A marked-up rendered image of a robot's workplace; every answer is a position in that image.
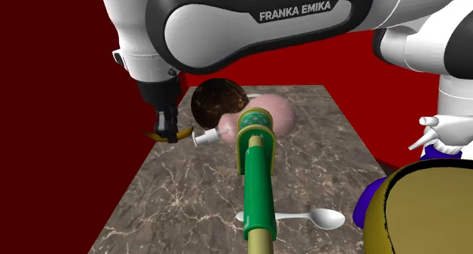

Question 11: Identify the yellow banana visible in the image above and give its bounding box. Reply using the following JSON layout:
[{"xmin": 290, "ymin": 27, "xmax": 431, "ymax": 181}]
[{"xmin": 143, "ymin": 126, "xmax": 195, "ymax": 143}]

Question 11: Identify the pink dome-shaped bowl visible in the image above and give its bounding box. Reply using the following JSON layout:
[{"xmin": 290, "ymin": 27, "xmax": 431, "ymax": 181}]
[{"xmin": 217, "ymin": 93, "xmax": 298, "ymax": 144}]

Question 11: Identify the white spoon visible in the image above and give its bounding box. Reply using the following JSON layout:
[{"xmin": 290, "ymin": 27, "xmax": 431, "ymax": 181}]
[{"xmin": 235, "ymin": 208, "xmax": 346, "ymax": 231}]

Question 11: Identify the dark brown round bowl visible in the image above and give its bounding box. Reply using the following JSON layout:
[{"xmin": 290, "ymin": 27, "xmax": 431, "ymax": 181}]
[{"xmin": 190, "ymin": 77, "xmax": 250, "ymax": 131}]

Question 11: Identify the green yellow long-handled tool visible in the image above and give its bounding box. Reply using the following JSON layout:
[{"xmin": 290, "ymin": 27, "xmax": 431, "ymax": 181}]
[{"xmin": 235, "ymin": 106, "xmax": 278, "ymax": 254}]

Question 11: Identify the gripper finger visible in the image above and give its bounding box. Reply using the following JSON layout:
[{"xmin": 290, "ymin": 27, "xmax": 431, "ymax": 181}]
[
  {"xmin": 165, "ymin": 107, "xmax": 180, "ymax": 144},
  {"xmin": 153, "ymin": 109, "xmax": 168, "ymax": 136}
]

